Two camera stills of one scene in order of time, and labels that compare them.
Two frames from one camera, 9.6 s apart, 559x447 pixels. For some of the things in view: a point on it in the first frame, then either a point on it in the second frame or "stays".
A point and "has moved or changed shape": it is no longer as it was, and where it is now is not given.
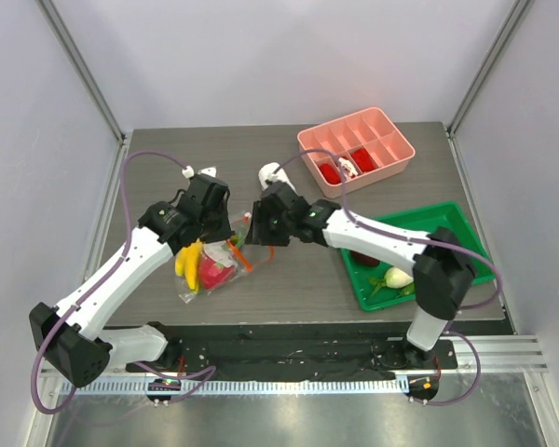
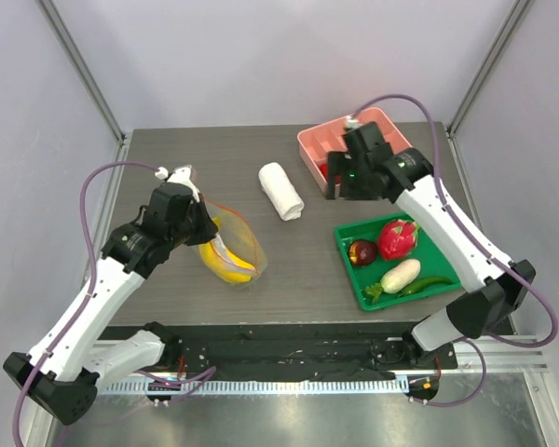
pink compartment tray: x=372 y=150 stays
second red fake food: x=331 y=175 stays
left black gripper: x=224 y=231 -> x=208 y=226
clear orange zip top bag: x=206 y=266 has moved or changed shape
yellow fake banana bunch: x=187 y=264 -> x=223 y=262
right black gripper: x=263 y=226 -> x=343 y=174
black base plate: x=294 y=352 stays
